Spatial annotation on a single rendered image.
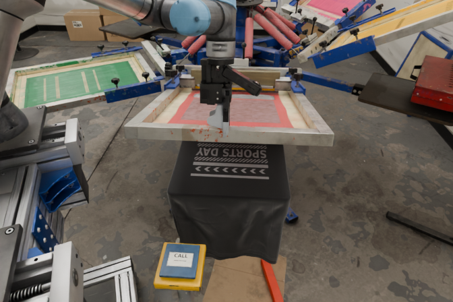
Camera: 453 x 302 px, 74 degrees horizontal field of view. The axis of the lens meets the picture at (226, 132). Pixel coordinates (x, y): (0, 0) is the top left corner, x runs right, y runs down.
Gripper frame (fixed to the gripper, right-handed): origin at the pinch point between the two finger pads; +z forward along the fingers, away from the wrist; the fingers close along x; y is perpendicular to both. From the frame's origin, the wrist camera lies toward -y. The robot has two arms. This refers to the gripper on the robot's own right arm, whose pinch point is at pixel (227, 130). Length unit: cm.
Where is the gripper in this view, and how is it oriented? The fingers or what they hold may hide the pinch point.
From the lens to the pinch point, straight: 84.4
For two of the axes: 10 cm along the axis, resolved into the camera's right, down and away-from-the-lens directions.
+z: -0.2, 9.4, 3.5
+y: -10.0, -0.4, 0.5
